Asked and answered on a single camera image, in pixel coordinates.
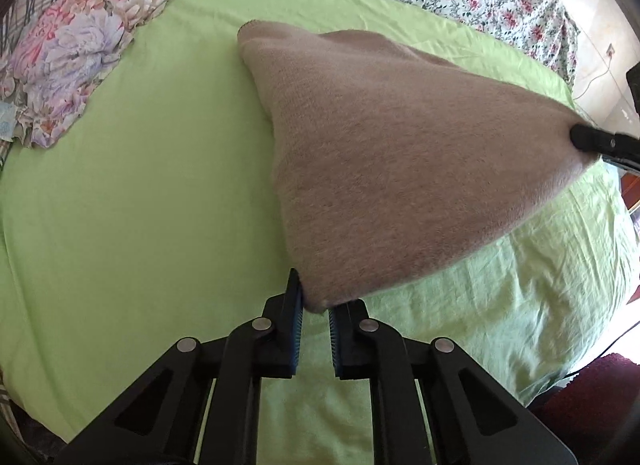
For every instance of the green bed sheet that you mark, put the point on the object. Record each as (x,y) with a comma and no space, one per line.
(125,195)

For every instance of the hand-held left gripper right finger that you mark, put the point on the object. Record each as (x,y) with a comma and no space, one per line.
(336,342)

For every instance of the beige knitted sweater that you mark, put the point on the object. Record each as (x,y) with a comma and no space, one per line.
(400,145)

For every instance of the wall socket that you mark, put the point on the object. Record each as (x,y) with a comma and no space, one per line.
(610,51)

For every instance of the dark red cloth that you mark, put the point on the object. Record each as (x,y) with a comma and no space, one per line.
(600,395)

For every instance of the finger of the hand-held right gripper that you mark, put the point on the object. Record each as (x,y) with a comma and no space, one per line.
(600,141)
(625,162)

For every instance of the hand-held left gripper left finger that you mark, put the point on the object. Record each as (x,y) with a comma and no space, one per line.
(296,327)

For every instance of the floral pillow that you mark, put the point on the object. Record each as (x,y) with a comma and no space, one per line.
(75,45)

